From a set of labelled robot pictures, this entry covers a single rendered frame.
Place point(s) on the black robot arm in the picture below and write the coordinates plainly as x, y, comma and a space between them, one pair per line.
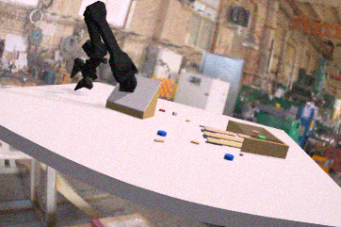
121, 64

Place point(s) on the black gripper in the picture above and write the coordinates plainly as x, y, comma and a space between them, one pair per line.
85, 68

